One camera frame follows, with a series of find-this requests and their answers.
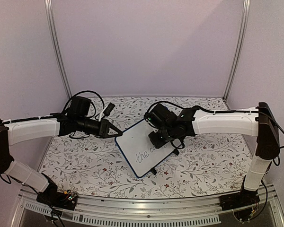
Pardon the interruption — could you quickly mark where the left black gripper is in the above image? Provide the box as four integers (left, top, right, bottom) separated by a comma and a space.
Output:
77, 116, 123, 140

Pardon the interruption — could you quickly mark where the small blue-framed whiteboard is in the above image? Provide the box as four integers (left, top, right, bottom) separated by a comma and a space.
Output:
115, 120, 179, 178

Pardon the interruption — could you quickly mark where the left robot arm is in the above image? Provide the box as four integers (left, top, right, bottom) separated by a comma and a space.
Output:
0, 91, 123, 210

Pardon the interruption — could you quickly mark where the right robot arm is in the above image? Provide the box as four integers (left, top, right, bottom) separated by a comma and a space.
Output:
144, 101, 284, 210

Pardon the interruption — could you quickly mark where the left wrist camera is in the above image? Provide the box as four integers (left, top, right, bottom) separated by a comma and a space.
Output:
99, 103, 115, 121

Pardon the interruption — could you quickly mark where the front aluminium rail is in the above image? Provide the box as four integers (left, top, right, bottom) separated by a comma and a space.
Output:
11, 184, 284, 227

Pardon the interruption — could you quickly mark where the left aluminium frame post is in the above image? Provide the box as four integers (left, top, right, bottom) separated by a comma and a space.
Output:
44, 0, 72, 98

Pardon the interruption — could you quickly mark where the aluminium frame post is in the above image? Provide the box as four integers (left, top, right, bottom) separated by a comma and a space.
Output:
223, 0, 250, 102
44, 0, 72, 98

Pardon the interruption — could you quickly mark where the right aluminium frame post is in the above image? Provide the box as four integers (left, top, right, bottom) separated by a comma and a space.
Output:
223, 0, 250, 102

